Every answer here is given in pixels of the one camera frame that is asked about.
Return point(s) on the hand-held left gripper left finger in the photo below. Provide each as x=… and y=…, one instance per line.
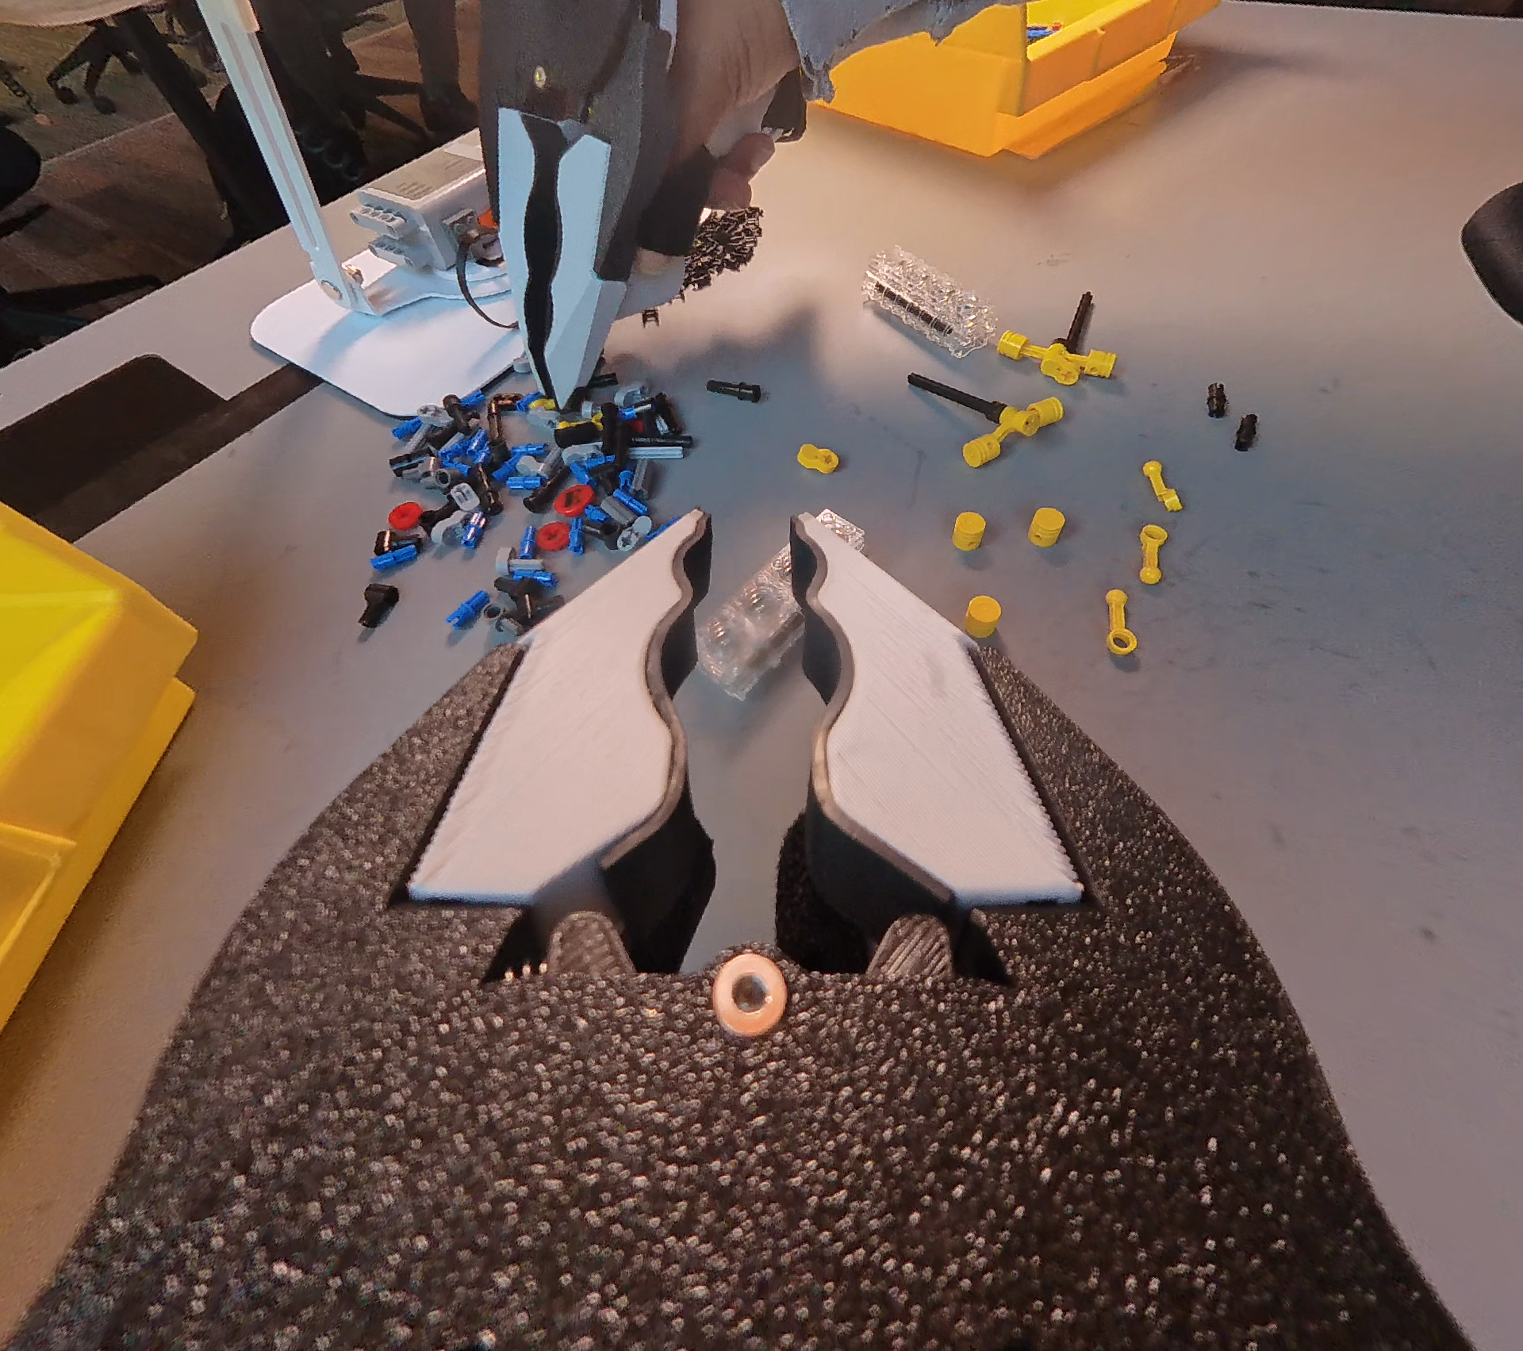
x=558, y=768

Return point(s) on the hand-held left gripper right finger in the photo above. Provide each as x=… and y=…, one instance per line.
x=939, y=768

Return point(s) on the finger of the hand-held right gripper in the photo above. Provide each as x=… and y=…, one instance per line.
x=514, y=208
x=585, y=232

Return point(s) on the small yellow cylinder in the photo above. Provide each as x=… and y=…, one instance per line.
x=969, y=530
x=982, y=615
x=1043, y=527

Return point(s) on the yellow connecting rod piece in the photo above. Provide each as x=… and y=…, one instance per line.
x=1151, y=554
x=1161, y=485
x=1118, y=625

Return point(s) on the clear toy brick block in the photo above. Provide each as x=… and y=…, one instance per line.
x=755, y=625
x=928, y=303

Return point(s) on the pile of small toy pieces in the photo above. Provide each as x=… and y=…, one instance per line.
x=571, y=500

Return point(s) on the yellow piston axle assembly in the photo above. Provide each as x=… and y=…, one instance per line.
x=1010, y=424
x=1058, y=360

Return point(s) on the grey desk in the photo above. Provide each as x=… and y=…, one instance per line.
x=1248, y=780

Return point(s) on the person's right hand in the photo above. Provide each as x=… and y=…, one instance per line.
x=731, y=30

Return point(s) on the grey battery box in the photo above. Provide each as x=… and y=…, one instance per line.
x=415, y=197

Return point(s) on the white book stand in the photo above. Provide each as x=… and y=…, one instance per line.
x=357, y=351

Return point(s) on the long black pin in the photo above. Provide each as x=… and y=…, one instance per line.
x=734, y=390

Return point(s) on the small yellow connector piece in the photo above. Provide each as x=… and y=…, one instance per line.
x=817, y=457

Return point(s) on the yellow plastic bin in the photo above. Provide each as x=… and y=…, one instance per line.
x=951, y=89
x=71, y=685

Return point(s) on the black cloth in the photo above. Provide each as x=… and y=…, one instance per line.
x=1499, y=244

